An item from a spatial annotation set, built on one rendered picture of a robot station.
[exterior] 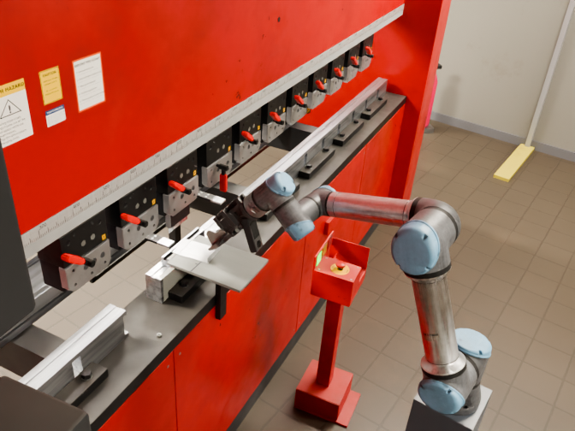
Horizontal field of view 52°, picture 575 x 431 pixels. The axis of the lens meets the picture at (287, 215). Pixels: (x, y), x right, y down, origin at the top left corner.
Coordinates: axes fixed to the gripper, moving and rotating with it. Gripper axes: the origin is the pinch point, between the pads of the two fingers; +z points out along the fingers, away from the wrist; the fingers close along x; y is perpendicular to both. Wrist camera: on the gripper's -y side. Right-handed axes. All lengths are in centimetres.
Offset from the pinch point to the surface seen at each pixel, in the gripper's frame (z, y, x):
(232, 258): 0.8, -6.7, -1.5
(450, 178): 46, -102, -296
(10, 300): -79, 18, 107
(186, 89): -31.2, 38.7, 1.2
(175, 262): 10.4, 4.5, 8.2
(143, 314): 22.6, -0.7, 21.3
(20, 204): -23, 37, 59
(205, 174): -8.0, 18.5, -8.8
